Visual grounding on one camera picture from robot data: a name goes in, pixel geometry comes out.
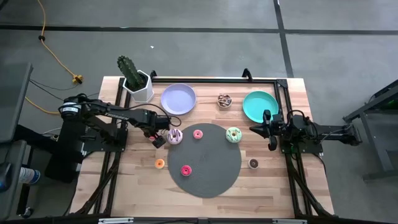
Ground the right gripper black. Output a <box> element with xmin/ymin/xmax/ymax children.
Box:
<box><xmin>249</xmin><ymin>108</ymin><xmax>286</xmax><ymax>152</ymax></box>

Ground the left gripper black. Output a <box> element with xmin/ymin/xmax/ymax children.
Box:
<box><xmin>143</xmin><ymin>109</ymin><xmax>171</xmax><ymax>149</ymax></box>

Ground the large purple frosted donut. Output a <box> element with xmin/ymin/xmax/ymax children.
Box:
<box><xmin>167</xmin><ymin>128</ymin><xmax>183</xmax><ymax>146</ymax></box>

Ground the large mint frosted donut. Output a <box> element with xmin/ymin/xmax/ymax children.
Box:
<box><xmin>225</xmin><ymin>126</ymin><xmax>243</xmax><ymax>144</ymax></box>

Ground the large chocolate frosted donut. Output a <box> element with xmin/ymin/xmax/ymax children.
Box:
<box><xmin>217</xmin><ymin>93</ymin><xmax>233</xmax><ymax>109</ymax></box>

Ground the teal plate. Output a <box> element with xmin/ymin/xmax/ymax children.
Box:
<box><xmin>242</xmin><ymin>90</ymin><xmax>280</xmax><ymax>124</ymax></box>

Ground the lavender plate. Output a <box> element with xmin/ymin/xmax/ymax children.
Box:
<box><xmin>160</xmin><ymin>83</ymin><xmax>197</xmax><ymax>116</ymax></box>

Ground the grey round woven placemat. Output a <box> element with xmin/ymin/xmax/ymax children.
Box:
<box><xmin>167</xmin><ymin>123</ymin><xmax>243</xmax><ymax>199</ymax></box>

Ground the white angular plant pot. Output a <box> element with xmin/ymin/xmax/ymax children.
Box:
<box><xmin>122</xmin><ymin>69</ymin><xmax>155</xmax><ymax>103</ymax></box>

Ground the green cactus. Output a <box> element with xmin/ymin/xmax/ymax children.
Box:
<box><xmin>116</xmin><ymin>55</ymin><xmax>146</xmax><ymax>91</ymax></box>

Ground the black box-shaped case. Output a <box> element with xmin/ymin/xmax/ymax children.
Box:
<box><xmin>45</xmin><ymin>121</ymin><xmax>85</xmax><ymax>184</ymax></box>

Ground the black metal cart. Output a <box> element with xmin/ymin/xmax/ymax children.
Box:
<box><xmin>343</xmin><ymin>79</ymin><xmax>398</xmax><ymax>182</ymax></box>

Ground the white and blue bottle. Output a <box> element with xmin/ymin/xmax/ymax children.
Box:
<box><xmin>18</xmin><ymin>167</ymin><xmax>41</xmax><ymax>185</ymax></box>

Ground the grey side table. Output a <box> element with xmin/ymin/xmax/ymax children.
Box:
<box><xmin>0</xmin><ymin>62</ymin><xmax>34</xmax><ymax>218</ymax></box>

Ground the black left camera cable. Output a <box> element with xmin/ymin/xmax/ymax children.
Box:
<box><xmin>123</xmin><ymin>104</ymin><xmax>183</xmax><ymax>128</ymax></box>

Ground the black aluminium table frame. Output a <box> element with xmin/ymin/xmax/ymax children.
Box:
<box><xmin>70</xmin><ymin>68</ymin><xmax>335</xmax><ymax>218</ymax></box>

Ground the silver metal bracket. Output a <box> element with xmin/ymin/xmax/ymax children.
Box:
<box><xmin>272</xmin><ymin>218</ymin><xmax>307</xmax><ymax>224</ymax></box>
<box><xmin>98</xmin><ymin>217</ymin><xmax>134</xmax><ymax>224</ymax></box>

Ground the yellow extension cable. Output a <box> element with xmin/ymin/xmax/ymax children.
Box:
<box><xmin>24</xmin><ymin>0</ymin><xmax>84</xmax><ymax>115</ymax></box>

